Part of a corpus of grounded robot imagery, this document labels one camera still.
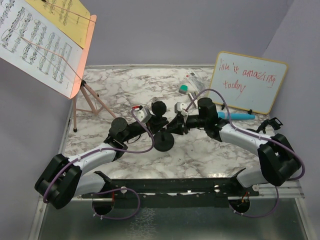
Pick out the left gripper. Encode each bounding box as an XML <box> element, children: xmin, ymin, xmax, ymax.
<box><xmin>121</xmin><ymin>113</ymin><xmax>169</xmax><ymax>143</ymax></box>

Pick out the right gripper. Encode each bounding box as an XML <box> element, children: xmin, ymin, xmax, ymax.
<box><xmin>166</xmin><ymin>114</ymin><xmax>208</xmax><ymax>135</ymax></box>

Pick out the black microphone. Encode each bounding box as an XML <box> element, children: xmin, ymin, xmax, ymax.
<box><xmin>151</xmin><ymin>101</ymin><xmax>167</xmax><ymax>117</ymax></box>

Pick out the blue toy microphone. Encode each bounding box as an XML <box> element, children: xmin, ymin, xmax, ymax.
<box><xmin>217</xmin><ymin>111</ymin><xmax>256</xmax><ymax>121</ymax></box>

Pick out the pink music stand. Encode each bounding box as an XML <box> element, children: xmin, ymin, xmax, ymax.
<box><xmin>70</xmin><ymin>15</ymin><xmax>117</xmax><ymax>133</ymax></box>

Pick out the yellow sheet music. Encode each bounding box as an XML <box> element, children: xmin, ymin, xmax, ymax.
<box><xmin>27</xmin><ymin>0</ymin><xmax>91</xmax><ymax>48</ymax></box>

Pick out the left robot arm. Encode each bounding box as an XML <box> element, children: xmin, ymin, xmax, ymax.
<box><xmin>34</xmin><ymin>114</ymin><xmax>168</xmax><ymax>210</ymax></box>

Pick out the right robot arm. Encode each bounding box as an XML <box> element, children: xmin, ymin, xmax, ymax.
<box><xmin>166</xmin><ymin>97</ymin><xmax>302</xmax><ymax>196</ymax></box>

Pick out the white stapler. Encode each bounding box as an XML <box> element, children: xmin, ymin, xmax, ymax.
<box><xmin>188</xmin><ymin>92</ymin><xmax>198</xmax><ymax>104</ymax></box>

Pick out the green whiteboard eraser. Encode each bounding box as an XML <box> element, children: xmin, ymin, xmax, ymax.
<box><xmin>178</xmin><ymin>84</ymin><xmax>188</xmax><ymax>95</ymax></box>

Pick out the packaged item flat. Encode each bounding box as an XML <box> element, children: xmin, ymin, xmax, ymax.
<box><xmin>185</xmin><ymin>70</ymin><xmax>207</xmax><ymax>93</ymax></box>

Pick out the white sheet music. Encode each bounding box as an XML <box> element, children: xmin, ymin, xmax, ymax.
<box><xmin>0</xmin><ymin>0</ymin><xmax>83</xmax><ymax>99</ymax></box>

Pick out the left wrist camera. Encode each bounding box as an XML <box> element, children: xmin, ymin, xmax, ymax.
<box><xmin>136</xmin><ymin>107</ymin><xmax>152</xmax><ymax>124</ymax></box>

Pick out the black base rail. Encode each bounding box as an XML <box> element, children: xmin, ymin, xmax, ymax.
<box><xmin>82</xmin><ymin>171</ymin><xmax>259</xmax><ymax>209</ymax></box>

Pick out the small whiteboard yellow frame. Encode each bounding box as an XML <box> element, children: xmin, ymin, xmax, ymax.
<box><xmin>208</xmin><ymin>51</ymin><xmax>289</xmax><ymax>115</ymax></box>

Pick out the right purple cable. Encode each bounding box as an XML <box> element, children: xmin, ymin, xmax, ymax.
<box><xmin>184</xmin><ymin>88</ymin><xmax>306</xmax><ymax>218</ymax></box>

